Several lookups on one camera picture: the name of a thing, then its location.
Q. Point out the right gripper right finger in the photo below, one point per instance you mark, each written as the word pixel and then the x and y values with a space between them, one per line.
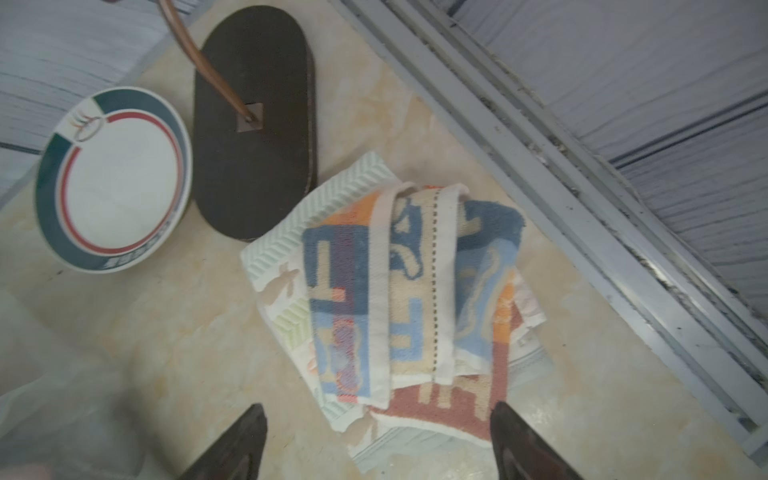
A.
pixel 520 452

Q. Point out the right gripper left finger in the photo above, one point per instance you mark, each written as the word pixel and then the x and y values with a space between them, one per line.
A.
pixel 237 453

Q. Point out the white plate green red rim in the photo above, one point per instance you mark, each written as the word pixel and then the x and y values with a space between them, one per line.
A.
pixel 114 180

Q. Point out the patterned multicolour folded towel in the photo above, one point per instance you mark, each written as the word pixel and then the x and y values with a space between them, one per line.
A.
pixel 412 298

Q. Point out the metal cup stand dark base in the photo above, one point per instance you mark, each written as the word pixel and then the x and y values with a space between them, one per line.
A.
pixel 254 124

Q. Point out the clear plastic vacuum bag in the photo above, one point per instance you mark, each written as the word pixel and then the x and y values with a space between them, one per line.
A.
pixel 65 413

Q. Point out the right aluminium frame post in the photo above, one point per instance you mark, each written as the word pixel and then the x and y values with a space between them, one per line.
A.
pixel 660 368

